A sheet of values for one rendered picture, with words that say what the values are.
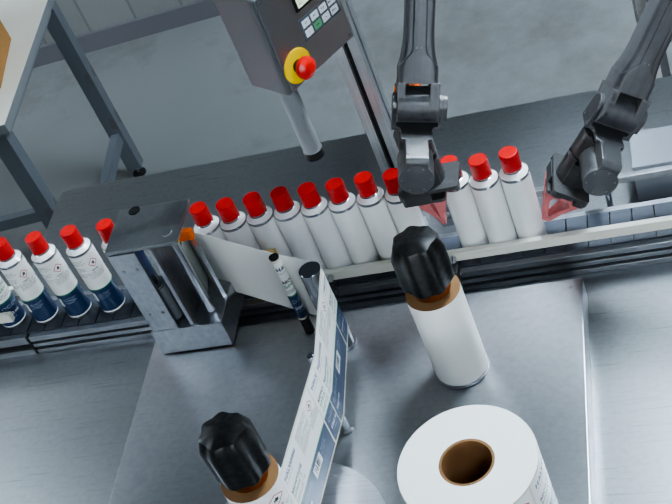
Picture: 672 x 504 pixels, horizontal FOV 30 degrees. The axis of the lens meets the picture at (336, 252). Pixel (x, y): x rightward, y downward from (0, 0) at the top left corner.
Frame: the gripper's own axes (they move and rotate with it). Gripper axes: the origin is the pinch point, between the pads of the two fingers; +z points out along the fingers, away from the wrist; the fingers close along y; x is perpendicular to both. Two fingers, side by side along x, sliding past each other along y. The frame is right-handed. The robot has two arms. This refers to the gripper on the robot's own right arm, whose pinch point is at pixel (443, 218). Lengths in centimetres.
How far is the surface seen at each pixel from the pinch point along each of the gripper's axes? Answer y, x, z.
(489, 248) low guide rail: 5.3, 1.7, 10.4
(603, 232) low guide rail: 25.0, 1.4, 11.0
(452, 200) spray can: 1.4, 4.1, 0.0
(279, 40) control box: -16.7, 6.8, -37.0
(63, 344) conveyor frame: -83, 2, 17
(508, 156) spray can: 12.8, 4.7, -6.7
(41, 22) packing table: -135, 145, 23
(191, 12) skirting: -141, 259, 96
